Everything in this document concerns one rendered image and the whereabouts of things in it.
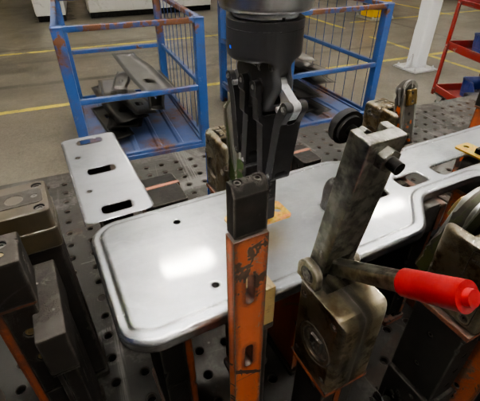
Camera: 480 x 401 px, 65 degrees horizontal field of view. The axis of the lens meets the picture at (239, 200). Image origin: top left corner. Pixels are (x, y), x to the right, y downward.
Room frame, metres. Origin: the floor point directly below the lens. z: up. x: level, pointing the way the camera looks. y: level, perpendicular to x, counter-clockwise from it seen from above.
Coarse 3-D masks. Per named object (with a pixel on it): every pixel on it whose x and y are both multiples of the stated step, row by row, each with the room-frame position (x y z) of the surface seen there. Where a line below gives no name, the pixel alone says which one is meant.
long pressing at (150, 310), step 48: (432, 144) 0.65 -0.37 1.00; (288, 192) 0.49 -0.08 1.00; (384, 192) 0.49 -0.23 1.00; (432, 192) 0.49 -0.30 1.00; (96, 240) 0.38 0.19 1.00; (144, 240) 0.37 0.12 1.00; (192, 240) 0.37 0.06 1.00; (288, 240) 0.37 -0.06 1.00; (384, 240) 0.37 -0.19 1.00; (144, 288) 0.29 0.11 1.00; (192, 288) 0.29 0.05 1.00; (288, 288) 0.29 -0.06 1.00; (144, 336) 0.23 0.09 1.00; (192, 336) 0.24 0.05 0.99
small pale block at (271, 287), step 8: (272, 288) 0.24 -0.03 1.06; (272, 296) 0.24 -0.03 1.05; (272, 304) 0.24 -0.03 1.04; (264, 312) 0.23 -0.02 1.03; (272, 312) 0.24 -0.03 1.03; (264, 320) 0.23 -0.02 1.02; (272, 320) 0.24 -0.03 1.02; (264, 328) 0.23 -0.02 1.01; (264, 336) 0.24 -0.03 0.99; (264, 344) 0.24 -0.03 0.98; (264, 352) 0.24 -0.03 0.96; (264, 360) 0.24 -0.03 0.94
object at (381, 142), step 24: (336, 120) 0.27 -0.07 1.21; (360, 120) 0.27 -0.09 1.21; (360, 144) 0.24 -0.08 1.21; (384, 144) 0.24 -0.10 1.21; (360, 168) 0.23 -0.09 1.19; (384, 168) 0.23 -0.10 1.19; (336, 192) 0.25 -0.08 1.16; (360, 192) 0.24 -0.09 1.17; (336, 216) 0.25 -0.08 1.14; (360, 216) 0.25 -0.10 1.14; (336, 240) 0.24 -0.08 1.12; (360, 240) 0.26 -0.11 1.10
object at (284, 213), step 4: (276, 204) 0.42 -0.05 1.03; (280, 204) 0.42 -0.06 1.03; (276, 208) 0.41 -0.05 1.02; (280, 208) 0.41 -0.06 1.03; (284, 208) 0.41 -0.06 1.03; (276, 212) 0.40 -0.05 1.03; (280, 212) 0.40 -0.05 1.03; (284, 212) 0.40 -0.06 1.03; (288, 212) 0.40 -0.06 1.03; (276, 216) 0.39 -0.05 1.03; (280, 216) 0.39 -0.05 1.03; (284, 216) 0.39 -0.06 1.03; (288, 216) 0.39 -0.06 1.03; (224, 220) 0.38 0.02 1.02; (268, 220) 0.38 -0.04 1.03; (272, 220) 0.38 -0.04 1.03; (276, 220) 0.38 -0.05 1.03
